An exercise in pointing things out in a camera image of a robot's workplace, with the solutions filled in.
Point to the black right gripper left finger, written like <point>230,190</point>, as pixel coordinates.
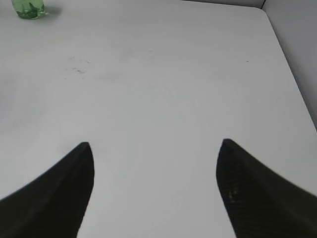
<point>54,204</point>

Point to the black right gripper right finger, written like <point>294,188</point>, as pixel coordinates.
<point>259,202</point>

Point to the green plastic soda bottle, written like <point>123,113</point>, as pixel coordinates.
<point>29,9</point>

